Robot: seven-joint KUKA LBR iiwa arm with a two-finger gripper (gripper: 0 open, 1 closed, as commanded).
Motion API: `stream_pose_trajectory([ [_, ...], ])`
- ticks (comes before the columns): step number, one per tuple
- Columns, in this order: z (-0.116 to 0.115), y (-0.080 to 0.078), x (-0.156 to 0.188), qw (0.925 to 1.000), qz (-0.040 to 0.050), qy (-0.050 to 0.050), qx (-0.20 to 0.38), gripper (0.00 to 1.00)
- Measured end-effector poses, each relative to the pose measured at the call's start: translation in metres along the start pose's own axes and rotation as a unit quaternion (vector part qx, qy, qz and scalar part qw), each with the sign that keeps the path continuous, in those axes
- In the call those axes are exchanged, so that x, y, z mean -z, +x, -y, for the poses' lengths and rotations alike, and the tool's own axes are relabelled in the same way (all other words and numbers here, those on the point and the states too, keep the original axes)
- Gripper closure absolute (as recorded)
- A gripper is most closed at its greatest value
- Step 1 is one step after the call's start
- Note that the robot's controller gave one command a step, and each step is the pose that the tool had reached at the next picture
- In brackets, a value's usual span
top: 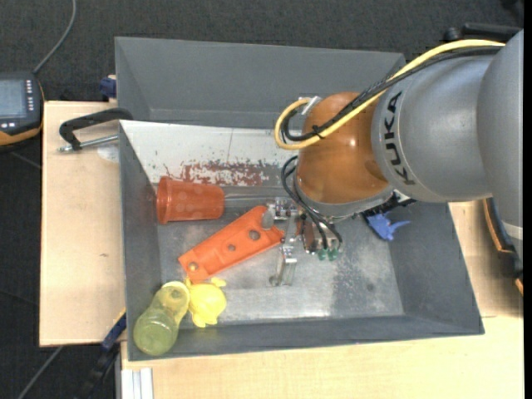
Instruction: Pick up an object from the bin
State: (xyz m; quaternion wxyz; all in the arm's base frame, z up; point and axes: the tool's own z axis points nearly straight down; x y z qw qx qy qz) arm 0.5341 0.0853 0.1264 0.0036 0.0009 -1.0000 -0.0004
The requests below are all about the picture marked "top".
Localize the orange flat block with holes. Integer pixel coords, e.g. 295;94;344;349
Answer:
177;204;286;284

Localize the blue plastic toy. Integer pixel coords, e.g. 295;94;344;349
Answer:
364;209;412;243

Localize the yellow toy animal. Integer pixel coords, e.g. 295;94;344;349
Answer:
184;276;228;328

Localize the orange plastic cup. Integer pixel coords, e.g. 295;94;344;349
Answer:
155;175;226;225

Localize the yellow-green clear plastic bottle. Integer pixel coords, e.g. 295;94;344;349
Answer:
132;280;191;357

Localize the grey metal bin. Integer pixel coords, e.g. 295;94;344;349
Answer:
114;36;485;362

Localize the pale wood board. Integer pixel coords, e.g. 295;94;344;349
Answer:
39;100;128;347

